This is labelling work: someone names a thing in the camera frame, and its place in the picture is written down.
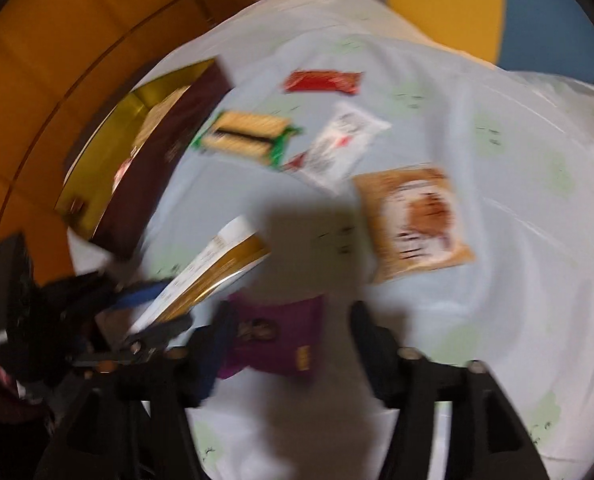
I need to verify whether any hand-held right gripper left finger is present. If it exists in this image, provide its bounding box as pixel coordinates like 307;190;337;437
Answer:
37;300;240;480

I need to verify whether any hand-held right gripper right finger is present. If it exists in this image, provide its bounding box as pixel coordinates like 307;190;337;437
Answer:
351;301;552;480

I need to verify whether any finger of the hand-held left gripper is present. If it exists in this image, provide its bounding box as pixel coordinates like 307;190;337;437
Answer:
74;314;194;367
40;272;170;313

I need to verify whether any purple snack packet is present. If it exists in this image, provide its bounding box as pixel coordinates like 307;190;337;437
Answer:
217;294;326;380

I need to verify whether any gold snack packet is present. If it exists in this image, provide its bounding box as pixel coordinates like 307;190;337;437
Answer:
127;216;272;335

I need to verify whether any maroon tin box gold inside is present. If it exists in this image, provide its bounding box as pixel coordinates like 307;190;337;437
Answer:
54;57;235;261

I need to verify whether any brown cake packet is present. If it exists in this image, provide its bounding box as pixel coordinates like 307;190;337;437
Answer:
352;164;476;285

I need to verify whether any green cracker packet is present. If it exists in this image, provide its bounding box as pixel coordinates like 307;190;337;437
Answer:
189;110;304;168

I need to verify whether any white snack packet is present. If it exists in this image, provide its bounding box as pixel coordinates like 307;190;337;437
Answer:
284;101;392;195

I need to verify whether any red candy packet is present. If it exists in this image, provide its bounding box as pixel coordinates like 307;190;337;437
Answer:
283;69;364;96

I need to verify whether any person's left forearm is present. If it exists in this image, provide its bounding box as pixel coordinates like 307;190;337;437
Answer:
0;355;53;461

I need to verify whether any white plastic tablecloth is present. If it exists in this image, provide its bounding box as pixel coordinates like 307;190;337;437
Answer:
67;0;594;466

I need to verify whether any wooden wardrobe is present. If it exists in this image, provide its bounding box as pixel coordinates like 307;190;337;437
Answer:
0;0;273;311

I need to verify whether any grey yellow blue chair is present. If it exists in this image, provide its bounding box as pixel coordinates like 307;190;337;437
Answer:
292;0;594;76

